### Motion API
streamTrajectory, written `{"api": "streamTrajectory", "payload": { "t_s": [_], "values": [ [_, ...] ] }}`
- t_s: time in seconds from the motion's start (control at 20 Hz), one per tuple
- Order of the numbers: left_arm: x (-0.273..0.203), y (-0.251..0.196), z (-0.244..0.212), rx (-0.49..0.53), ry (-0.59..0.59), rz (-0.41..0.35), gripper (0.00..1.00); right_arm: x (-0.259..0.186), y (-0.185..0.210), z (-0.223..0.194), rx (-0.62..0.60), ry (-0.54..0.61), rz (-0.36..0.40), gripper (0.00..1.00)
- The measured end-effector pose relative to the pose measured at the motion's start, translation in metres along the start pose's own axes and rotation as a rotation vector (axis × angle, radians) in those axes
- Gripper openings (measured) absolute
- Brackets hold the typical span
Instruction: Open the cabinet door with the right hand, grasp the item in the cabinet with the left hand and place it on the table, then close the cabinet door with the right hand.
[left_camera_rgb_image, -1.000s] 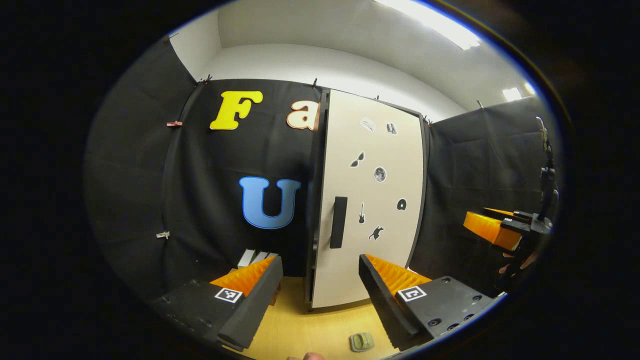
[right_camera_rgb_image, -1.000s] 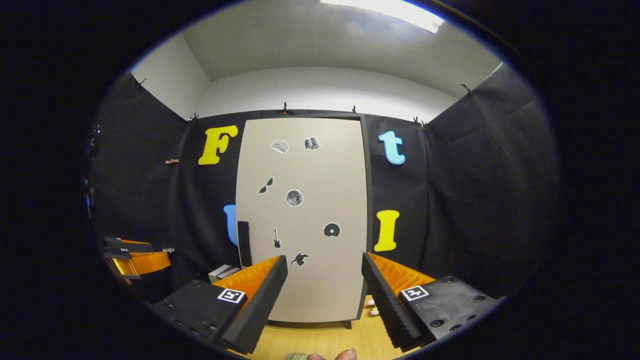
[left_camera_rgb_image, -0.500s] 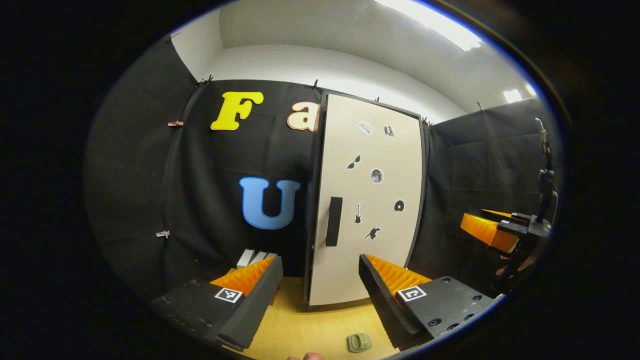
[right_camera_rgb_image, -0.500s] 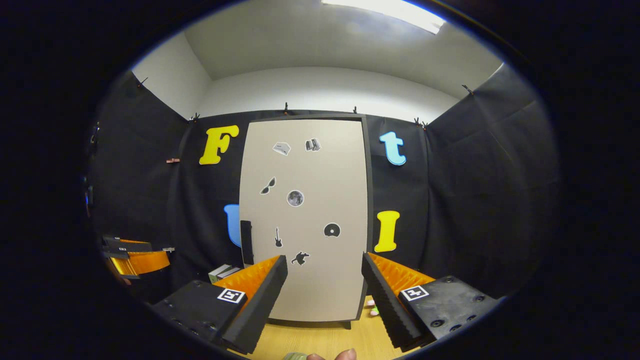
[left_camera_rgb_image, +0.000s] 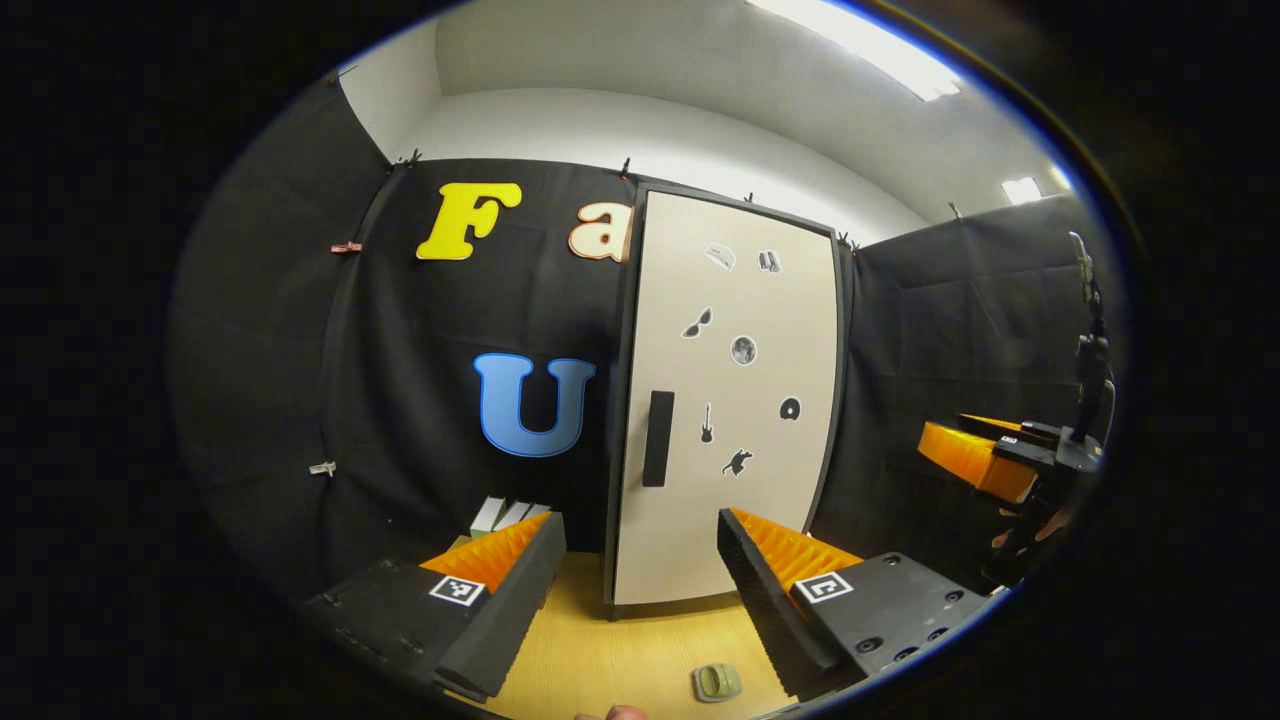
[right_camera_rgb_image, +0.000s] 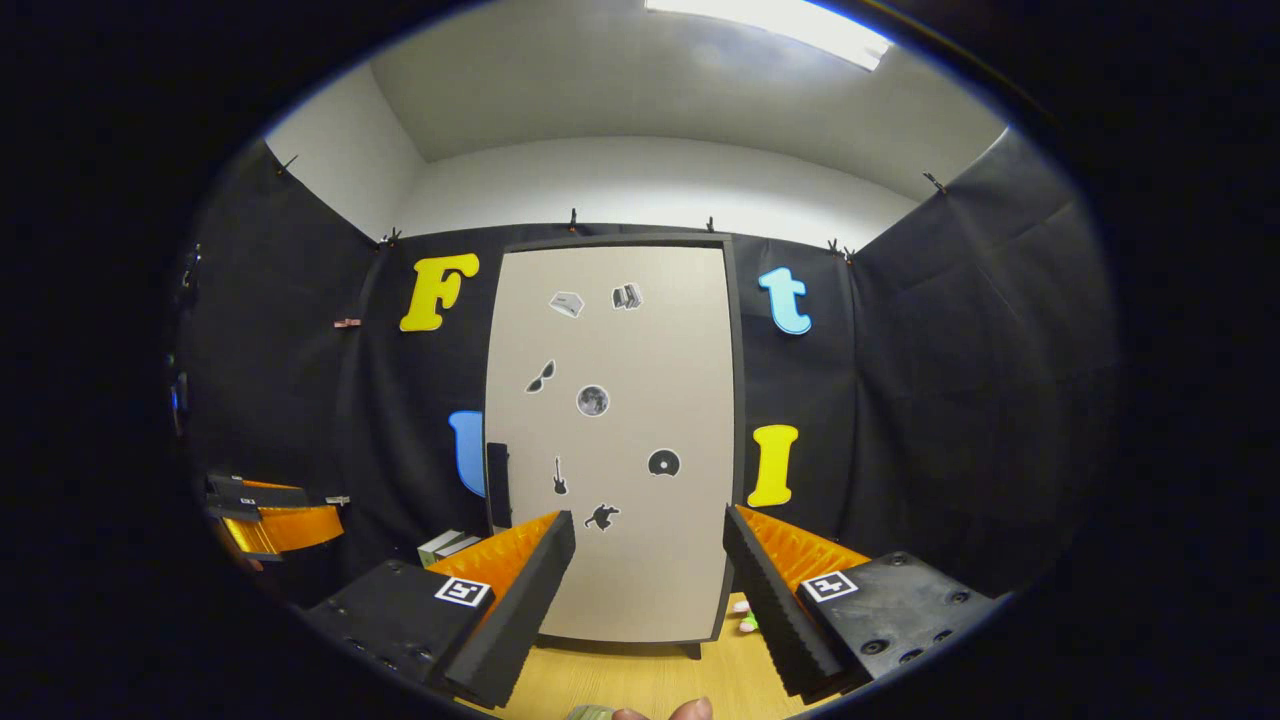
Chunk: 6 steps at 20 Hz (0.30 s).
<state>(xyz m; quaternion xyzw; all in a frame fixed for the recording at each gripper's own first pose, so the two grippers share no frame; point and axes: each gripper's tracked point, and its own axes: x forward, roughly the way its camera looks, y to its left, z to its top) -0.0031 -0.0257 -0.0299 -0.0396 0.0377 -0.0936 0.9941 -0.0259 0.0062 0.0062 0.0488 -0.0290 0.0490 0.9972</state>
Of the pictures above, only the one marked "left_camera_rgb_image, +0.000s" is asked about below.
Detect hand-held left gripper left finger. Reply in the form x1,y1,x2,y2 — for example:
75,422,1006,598
300,512,568,704

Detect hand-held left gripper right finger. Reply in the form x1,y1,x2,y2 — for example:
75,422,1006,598
717,507,991,701

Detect beige cabinet door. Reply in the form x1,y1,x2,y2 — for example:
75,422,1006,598
612,190,841,606

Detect grey coaster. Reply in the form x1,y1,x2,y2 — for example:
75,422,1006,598
692,662,744,704

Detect black door handle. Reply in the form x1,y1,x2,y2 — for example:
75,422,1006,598
642,390,676,488

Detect black backdrop cloth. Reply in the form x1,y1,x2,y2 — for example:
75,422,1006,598
170,75,1126,601

